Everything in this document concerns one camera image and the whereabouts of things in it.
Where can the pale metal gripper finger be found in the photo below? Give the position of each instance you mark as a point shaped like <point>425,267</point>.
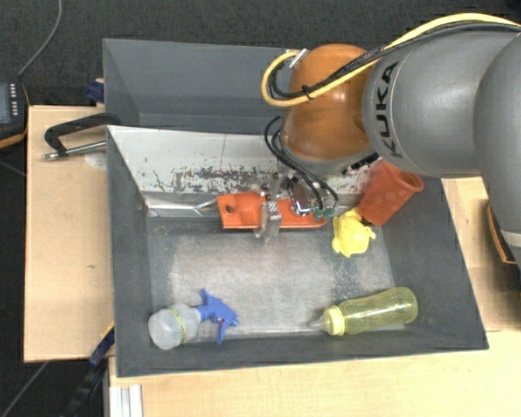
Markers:
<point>261,224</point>
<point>275,224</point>

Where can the red-brown flat block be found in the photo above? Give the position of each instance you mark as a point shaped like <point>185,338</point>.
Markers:
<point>243,211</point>

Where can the grey metal bin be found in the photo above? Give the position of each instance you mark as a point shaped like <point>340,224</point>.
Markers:
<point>260,276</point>

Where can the yellow toy animal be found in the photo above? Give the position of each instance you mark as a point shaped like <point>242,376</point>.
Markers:
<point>351,235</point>

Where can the orange plastic cup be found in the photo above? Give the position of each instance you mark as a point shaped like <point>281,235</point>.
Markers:
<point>386,198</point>

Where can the clear spray bottle blue trigger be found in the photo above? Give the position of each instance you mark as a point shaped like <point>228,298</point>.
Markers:
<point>178,324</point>

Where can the yellow baby bottle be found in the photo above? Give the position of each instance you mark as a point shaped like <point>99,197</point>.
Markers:
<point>373,313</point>

